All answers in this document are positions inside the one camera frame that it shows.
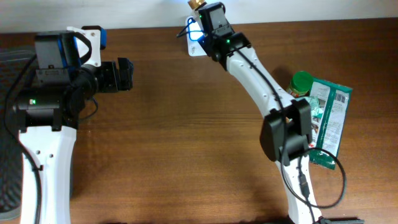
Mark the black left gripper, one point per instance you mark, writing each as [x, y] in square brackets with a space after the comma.
[126, 71]

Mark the white tube brown cap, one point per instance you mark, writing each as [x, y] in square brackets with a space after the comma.
[196, 4]

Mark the green lid jar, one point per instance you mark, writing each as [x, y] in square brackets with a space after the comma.
[300, 84]

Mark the mint green tissue pack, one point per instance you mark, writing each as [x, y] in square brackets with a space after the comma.
[314, 103]

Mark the green 3M wipes package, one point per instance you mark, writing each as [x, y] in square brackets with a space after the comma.
[327, 131]

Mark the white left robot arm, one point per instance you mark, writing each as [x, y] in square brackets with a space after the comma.
[69, 72]

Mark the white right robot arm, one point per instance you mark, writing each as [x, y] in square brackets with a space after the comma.
[286, 130]

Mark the white barcode scanner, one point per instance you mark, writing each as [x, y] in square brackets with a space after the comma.
[194, 33]

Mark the grey plastic basket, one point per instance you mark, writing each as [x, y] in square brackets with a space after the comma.
[13, 60]

